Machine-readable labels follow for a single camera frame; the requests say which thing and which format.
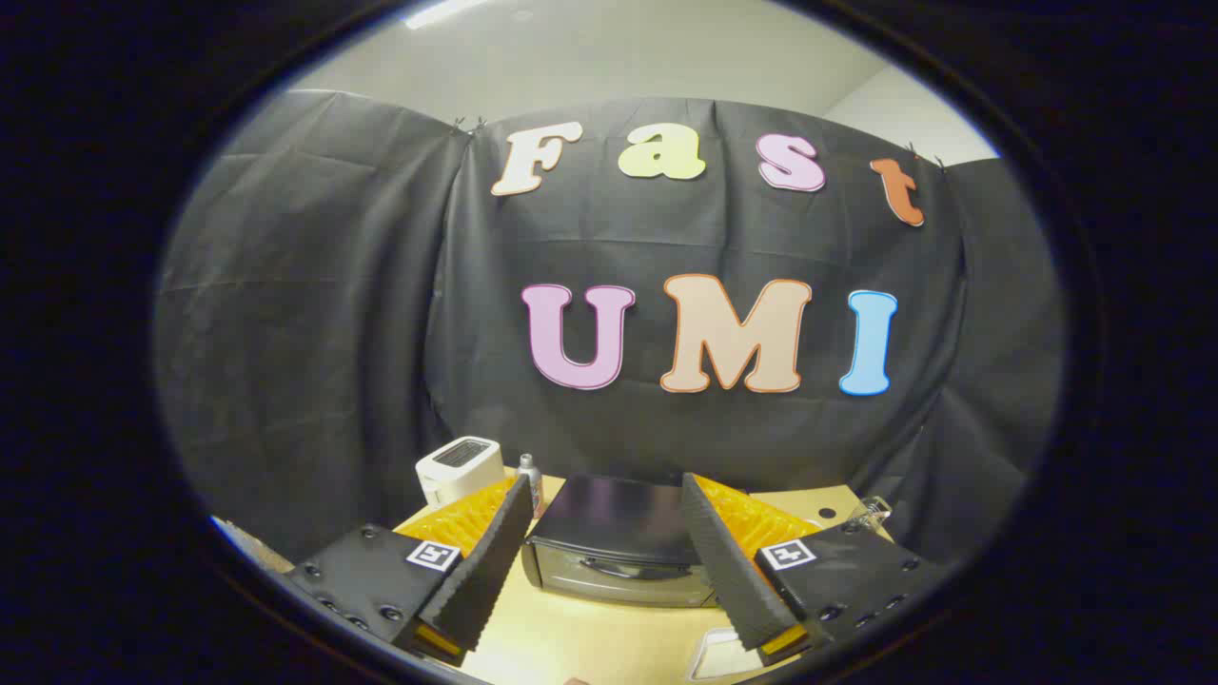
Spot wire utensil holder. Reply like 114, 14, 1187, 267
842, 495, 894, 534

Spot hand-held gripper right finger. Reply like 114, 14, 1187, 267
681, 473, 943, 667

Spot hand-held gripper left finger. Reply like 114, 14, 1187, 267
285, 474, 536, 667

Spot small grey-capped bottle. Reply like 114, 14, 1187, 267
515, 454, 545, 519

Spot black toaster oven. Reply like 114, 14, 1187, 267
521, 474, 724, 610

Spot white pop-up toaster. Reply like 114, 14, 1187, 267
415, 436, 505, 508

